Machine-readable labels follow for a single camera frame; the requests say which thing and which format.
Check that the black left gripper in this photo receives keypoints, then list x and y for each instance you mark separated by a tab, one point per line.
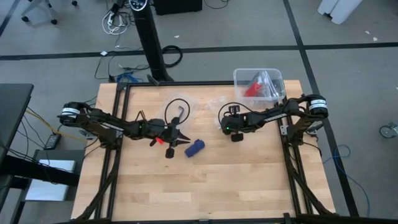
168	132

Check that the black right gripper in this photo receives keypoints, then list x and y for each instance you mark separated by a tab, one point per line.
237	124

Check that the blue elastic bandage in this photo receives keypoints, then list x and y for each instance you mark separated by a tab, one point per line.
194	148

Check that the clear plastic zip bag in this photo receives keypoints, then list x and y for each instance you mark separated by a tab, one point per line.
213	104

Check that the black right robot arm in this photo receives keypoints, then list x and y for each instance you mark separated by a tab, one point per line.
273	116

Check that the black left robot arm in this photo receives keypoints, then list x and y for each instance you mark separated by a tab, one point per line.
102	123

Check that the clear plastic storage bin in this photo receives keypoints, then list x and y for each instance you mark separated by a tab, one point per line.
242	102

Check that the red item in bin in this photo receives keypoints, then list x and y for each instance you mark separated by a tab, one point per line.
252	90

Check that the crumpled clear plastic bag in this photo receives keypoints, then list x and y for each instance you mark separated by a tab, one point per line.
265	82

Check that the black tower fan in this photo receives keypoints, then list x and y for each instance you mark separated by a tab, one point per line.
149	37

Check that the black power adapter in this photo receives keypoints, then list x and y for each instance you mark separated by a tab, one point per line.
53	141

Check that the black box on floor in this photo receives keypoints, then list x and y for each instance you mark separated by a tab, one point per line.
177	7

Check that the white flat box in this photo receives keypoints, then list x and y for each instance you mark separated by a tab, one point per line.
49	193

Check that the white plastic floor object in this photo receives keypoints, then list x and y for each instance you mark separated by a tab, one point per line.
339	11

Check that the grey caster wheel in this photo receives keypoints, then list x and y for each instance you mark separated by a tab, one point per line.
392	130

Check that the black desk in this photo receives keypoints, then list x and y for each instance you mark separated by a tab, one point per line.
12	109

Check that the grey office chair base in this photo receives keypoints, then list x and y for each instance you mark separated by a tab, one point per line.
53	21

